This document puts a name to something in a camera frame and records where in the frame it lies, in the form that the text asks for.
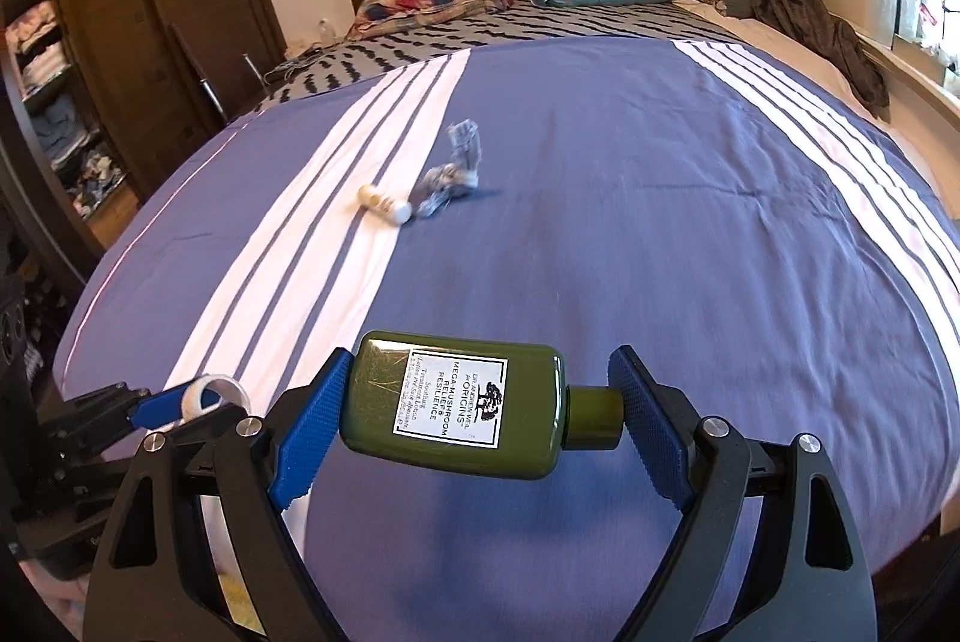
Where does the tangled cable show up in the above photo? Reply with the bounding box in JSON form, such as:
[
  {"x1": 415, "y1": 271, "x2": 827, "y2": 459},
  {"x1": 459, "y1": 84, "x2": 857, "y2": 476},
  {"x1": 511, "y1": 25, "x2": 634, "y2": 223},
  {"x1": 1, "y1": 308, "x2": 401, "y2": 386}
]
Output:
[{"x1": 274, "y1": 42, "x2": 335, "y2": 80}]

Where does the striped silver ribbon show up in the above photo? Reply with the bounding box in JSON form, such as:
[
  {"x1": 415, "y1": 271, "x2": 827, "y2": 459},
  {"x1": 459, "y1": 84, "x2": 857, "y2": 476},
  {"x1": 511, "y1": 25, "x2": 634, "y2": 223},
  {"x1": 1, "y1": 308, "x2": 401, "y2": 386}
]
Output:
[{"x1": 409, "y1": 118, "x2": 481, "y2": 219}]

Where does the folded clothes pile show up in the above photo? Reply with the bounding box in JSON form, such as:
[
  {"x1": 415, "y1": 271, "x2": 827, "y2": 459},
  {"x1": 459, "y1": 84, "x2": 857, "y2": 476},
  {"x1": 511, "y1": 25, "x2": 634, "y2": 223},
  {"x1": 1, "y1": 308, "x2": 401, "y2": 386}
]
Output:
[{"x1": 4, "y1": 0, "x2": 128, "y2": 219}]

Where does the small cream tube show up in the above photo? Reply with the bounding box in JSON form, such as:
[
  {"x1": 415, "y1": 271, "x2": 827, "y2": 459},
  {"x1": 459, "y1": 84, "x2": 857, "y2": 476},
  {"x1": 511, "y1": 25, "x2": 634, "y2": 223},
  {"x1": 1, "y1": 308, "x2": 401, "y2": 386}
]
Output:
[{"x1": 358, "y1": 184, "x2": 413, "y2": 227}]

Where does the grey patterned bed sheet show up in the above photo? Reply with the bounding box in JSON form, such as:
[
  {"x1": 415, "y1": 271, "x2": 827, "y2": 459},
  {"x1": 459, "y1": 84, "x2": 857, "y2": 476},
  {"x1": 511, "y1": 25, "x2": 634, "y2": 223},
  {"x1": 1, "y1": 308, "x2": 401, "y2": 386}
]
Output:
[{"x1": 259, "y1": 0, "x2": 751, "y2": 114}]

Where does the blue white striped blanket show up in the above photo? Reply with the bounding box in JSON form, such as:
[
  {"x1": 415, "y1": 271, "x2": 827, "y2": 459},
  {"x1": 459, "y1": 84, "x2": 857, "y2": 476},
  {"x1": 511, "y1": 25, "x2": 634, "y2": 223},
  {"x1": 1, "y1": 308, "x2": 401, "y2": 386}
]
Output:
[{"x1": 52, "y1": 38, "x2": 960, "y2": 642}]

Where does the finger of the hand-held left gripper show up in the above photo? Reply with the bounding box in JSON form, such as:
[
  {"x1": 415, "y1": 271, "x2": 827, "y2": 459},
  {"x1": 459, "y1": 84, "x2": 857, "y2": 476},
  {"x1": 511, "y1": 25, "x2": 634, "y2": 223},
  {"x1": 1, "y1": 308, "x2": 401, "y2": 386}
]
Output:
[
  {"x1": 37, "y1": 383, "x2": 155, "y2": 446},
  {"x1": 124, "y1": 385, "x2": 226, "y2": 431}
]

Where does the white ring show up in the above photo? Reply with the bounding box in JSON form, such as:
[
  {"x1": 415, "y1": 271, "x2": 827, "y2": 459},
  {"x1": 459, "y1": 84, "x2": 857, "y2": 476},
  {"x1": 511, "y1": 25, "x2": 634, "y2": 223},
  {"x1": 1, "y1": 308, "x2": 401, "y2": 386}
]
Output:
[{"x1": 184, "y1": 374, "x2": 251, "y2": 422}]

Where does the dark green bottle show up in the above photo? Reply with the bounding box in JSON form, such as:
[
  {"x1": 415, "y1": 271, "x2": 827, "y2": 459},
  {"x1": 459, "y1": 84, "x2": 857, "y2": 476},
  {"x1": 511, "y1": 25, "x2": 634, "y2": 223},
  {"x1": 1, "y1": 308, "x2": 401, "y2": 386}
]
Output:
[{"x1": 337, "y1": 331, "x2": 627, "y2": 482}]

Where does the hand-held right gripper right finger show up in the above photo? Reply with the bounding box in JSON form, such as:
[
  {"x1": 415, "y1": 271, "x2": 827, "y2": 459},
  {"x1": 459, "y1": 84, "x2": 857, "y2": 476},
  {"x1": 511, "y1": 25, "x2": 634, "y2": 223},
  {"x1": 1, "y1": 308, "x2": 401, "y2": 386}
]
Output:
[{"x1": 607, "y1": 344, "x2": 878, "y2": 642}]

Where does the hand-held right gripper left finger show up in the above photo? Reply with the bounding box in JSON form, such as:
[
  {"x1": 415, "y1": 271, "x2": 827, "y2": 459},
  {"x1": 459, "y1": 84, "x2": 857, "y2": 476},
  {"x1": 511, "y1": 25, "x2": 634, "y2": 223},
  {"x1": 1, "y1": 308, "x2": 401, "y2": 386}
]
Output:
[{"x1": 86, "y1": 346, "x2": 353, "y2": 642}]

